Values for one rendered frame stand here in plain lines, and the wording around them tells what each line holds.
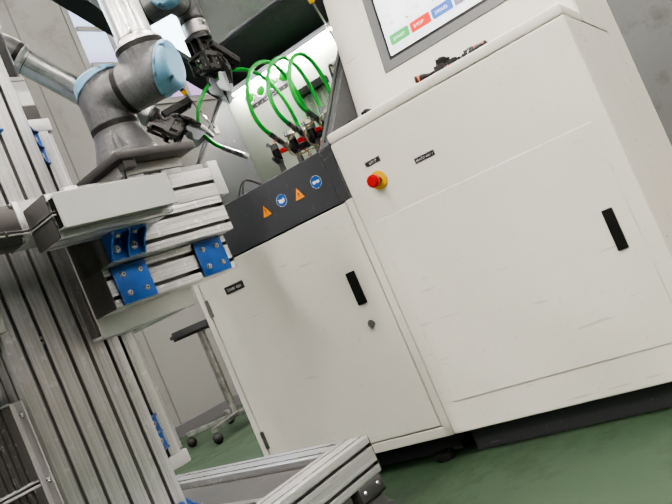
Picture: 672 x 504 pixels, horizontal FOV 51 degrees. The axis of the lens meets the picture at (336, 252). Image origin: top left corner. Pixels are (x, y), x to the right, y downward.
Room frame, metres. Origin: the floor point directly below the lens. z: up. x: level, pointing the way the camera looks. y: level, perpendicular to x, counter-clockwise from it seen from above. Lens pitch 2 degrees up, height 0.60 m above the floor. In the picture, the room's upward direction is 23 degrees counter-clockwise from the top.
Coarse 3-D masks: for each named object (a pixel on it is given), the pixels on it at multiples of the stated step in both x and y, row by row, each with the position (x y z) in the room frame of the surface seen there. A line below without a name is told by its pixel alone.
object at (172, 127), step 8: (152, 112) 2.26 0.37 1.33; (152, 120) 2.27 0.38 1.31; (160, 120) 2.28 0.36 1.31; (168, 120) 2.29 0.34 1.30; (176, 120) 2.28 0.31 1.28; (152, 128) 2.28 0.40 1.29; (160, 128) 2.29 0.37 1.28; (168, 128) 2.26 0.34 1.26; (176, 128) 2.27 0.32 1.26; (184, 128) 2.31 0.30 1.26; (160, 136) 2.29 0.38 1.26; (168, 136) 2.29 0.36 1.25; (176, 136) 2.27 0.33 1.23
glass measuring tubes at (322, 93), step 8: (320, 80) 2.49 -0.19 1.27; (328, 80) 2.51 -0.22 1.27; (304, 88) 2.53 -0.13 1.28; (320, 88) 2.53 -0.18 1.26; (304, 96) 2.56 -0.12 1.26; (312, 96) 2.55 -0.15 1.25; (320, 96) 2.52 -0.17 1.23; (328, 96) 2.50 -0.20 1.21; (312, 104) 2.54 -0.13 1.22; (304, 112) 2.56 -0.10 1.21
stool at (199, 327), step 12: (192, 324) 4.06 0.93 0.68; (204, 324) 4.06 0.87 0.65; (180, 336) 4.06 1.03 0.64; (204, 336) 4.20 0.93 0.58; (204, 348) 4.21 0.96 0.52; (216, 360) 4.21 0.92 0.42; (216, 372) 4.20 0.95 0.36; (228, 396) 4.20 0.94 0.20; (240, 408) 4.27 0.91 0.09; (216, 420) 4.20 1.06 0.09; (228, 420) 4.08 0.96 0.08; (192, 432) 4.19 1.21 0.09; (192, 444) 4.18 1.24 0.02
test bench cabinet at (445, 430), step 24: (360, 216) 1.96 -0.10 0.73; (384, 288) 1.97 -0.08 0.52; (216, 336) 2.33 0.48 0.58; (408, 336) 1.96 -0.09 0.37; (240, 384) 2.32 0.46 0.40; (432, 384) 1.96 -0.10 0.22; (432, 432) 1.99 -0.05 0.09; (264, 456) 2.33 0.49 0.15; (384, 456) 2.18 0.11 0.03; (408, 456) 2.13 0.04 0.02
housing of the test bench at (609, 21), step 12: (600, 0) 2.18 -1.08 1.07; (600, 12) 2.08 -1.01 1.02; (612, 24) 2.20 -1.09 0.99; (612, 36) 2.10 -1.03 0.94; (624, 48) 2.23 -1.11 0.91; (624, 60) 2.12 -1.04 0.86; (636, 72) 2.25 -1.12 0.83; (636, 84) 2.15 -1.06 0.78; (648, 96) 2.28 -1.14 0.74; (648, 108) 2.17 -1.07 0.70; (648, 120) 2.07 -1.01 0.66; (660, 132) 2.19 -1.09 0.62; (660, 144) 2.09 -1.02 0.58
